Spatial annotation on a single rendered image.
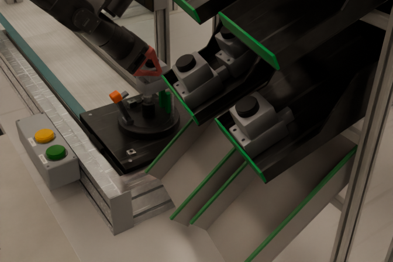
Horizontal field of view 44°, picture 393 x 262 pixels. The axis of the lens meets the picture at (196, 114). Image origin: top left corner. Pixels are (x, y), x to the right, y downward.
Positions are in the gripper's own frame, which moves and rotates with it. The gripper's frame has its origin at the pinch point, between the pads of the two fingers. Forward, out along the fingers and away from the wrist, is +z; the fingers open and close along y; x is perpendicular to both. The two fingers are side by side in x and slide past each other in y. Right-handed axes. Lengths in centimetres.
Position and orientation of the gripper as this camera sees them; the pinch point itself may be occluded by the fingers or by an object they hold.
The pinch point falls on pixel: (152, 67)
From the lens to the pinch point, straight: 104.5
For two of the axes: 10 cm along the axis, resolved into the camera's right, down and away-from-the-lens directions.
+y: -5.6, -4.8, 6.8
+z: 5.6, 3.8, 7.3
